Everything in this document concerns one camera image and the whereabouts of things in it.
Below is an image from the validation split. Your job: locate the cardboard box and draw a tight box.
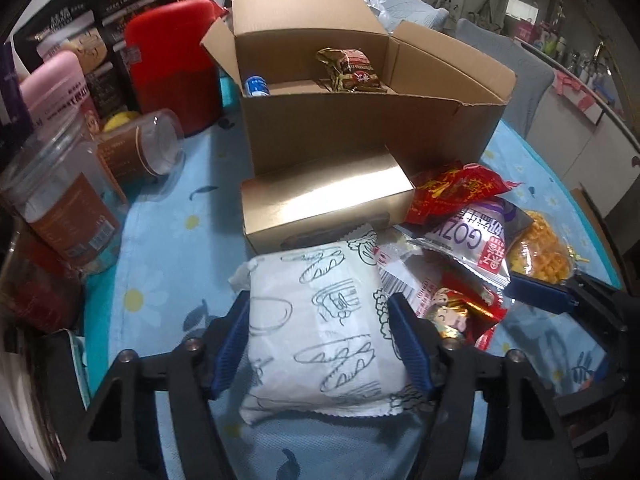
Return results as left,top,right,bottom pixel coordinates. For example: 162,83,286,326
200,0,517,177

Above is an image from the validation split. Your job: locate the blue capped bottle in box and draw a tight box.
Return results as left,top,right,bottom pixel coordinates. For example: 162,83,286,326
243,75,271,97

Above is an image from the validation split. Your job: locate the gold box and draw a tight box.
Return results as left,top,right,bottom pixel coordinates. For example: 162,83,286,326
241,152,416,256

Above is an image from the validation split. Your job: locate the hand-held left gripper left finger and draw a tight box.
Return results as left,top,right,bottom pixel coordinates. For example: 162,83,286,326
52,290,251,480

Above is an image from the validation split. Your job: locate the clear waffle packet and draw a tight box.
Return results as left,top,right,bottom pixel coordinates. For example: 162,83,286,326
505,210,588,286

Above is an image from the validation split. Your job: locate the red canister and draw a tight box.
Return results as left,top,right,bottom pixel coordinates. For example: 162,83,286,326
124,0,231,137

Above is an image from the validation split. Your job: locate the gold brown snack packet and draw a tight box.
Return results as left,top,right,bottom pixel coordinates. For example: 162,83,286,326
315,47,388,93

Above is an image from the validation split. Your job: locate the white red snack packet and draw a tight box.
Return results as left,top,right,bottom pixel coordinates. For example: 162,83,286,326
375,242,451,311

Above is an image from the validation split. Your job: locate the yellow round object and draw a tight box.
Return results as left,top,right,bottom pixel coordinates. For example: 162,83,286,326
102,111,138,133

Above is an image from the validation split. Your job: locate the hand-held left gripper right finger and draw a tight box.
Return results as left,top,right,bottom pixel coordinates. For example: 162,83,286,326
387,294,581,480

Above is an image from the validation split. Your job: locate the red cartoon snack packet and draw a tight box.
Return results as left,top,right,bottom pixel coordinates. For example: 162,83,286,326
425,265,508,351

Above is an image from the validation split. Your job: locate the tall clear brown-label jar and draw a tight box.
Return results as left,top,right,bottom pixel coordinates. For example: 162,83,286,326
0,115,126,276

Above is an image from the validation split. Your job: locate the small clear brown-label jar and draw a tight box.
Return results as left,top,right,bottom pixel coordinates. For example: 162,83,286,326
95,108,186,186

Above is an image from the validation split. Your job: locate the white bread packet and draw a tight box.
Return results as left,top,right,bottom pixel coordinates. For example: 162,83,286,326
229,230,436,426

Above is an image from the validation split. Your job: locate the silver purple snack packet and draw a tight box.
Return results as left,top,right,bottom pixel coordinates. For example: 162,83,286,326
395,197,533,301

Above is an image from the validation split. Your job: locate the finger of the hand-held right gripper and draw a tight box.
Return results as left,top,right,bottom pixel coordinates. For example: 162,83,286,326
502,270,632,333
550,330,630,418

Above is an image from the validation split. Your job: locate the pink bottle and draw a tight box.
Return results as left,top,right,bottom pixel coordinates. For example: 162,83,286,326
19,51,101,136

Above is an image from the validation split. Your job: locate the red yellow snack packet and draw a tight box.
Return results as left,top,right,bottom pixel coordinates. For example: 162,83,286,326
402,162,523,226

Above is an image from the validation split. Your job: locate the grey quilted chair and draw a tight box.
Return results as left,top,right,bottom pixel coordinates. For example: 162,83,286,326
452,19,556,138

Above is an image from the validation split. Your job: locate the dark red jar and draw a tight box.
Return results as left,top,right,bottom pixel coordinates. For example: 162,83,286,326
0,230,86,333

